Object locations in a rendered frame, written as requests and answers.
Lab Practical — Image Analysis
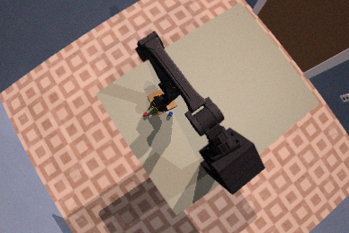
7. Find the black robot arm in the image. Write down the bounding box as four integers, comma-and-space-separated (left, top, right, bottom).
135, 31, 242, 162

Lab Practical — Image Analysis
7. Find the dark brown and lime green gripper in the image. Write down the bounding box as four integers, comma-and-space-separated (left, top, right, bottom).
148, 101, 168, 114

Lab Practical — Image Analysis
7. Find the orange mat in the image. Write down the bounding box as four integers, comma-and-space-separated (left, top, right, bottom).
148, 89, 177, 115

